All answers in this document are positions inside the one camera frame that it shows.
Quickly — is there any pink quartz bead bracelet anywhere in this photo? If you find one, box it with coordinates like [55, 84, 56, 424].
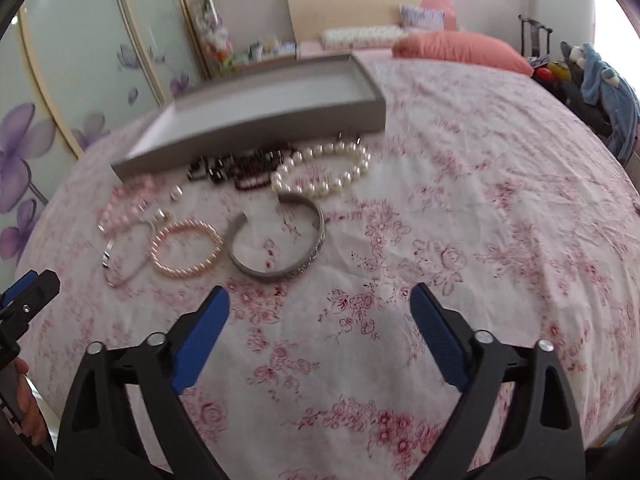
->
[96, 173, 166, 233]

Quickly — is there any thin silver bangle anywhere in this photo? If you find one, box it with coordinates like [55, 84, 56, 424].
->
[101, 220, 155, 288]

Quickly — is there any pearl earring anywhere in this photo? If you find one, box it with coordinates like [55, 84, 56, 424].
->
[170, 185, 183, 203]
[153, 208, 172, 226]

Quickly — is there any pink pearl bracelet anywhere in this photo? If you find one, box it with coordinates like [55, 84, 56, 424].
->
[150, 219, 225, 278]

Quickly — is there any black bead bracelet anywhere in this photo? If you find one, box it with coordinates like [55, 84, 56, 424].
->
[186, 155, 237, 184]

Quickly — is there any grey metal cuff bangle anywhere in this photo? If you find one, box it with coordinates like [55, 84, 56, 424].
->
[224, 192, 326, 283]

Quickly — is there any dark red bead necklace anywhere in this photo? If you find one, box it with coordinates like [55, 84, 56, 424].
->
[226, 142, 302, 192]

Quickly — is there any white pearl necklace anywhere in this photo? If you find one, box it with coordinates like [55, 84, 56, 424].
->
[270, 141, 373, 200]

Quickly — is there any person's left hand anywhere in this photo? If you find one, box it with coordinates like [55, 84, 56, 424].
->
[13, 358, 48, 445]

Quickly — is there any pink floral bedsheet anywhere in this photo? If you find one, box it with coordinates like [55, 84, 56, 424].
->
[20, 59, 639, 479]

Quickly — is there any sliding glass flower wardrobe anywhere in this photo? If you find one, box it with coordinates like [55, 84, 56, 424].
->
[1, 0, 204, 284]

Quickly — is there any plush toy display tube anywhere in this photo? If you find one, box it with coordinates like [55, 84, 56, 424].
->
[191, 0, 233, 76]

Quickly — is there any pink bedside cabinet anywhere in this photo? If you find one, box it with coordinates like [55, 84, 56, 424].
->
[231, 42, 297, 73]

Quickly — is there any grey cardboard tray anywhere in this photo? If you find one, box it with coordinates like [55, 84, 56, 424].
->
[112, 54, 386, 179]

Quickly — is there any blue plush garment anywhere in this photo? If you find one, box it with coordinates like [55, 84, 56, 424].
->
[580, 44, 639, 166]

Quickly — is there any beige pink headboard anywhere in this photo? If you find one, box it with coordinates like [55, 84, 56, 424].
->
[286, 0, 458, 42]

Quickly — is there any folded coral duvet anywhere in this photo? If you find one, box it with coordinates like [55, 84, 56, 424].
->
[392, 30, 534, 77]

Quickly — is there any dark wooden chair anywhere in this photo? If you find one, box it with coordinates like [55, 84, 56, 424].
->
[518, 14, 553, 58]

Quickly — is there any floral white pillow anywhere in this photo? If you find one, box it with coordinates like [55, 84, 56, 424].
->
[320, 25, 407, 51]

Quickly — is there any small lilac pillow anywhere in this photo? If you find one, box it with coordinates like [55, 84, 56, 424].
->
[399, 3, 445, 32]

